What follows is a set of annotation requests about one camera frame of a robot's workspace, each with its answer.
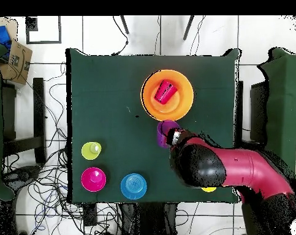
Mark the pale yellow translucent cup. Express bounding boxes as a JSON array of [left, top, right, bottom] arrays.
[[81, 141, 102, 161]]

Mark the black metal stand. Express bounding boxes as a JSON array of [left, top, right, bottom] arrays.
[[1, 77, 47, 165]]

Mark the black tripod leg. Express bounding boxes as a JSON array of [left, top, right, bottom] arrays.
[[182, 15, 195, 41], [120, 15, 130, 35]]

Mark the small blue bowl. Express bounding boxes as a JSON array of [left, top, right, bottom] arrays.
[[120, 173, 148, 201]]

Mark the black cable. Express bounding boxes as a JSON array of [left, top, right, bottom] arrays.
[[112, 15, 129, 56]]

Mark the red cup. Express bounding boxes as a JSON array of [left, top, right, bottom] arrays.
[[153, 79, 178, 105]]

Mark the flat cardboard sheet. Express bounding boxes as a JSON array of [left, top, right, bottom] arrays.
[[0, 16, 19, 41]]

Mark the cardboard box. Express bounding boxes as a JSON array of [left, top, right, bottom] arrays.
[[0, 39, 34, 86]]

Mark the small red bowl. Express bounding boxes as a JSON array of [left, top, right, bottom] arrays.
[[80, 166, 107, 193]]

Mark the black square floor frame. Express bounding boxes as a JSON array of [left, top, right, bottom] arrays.
[[25, 15, 63, 45]]

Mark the black floor device with knob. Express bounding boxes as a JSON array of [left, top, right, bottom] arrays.
[[4, 165, 42, 187]]

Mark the black power strip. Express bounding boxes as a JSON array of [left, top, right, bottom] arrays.
[[83, 203, 97, 227]]

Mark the purple cup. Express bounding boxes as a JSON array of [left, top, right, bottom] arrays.
[[156, 119, 181, 149]]

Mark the blue bag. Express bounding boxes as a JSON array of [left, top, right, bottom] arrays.
[[0, 25, 13, 58]]

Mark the tangle of floor cables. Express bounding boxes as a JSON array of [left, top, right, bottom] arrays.
[[1, 62, 124, 235]]

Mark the large orange bowl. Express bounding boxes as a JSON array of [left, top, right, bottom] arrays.
[[140, 69, 195, 122]]

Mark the dark green tablecloth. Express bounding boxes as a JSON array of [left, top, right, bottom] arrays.
[[65, 48, 242, 204]]

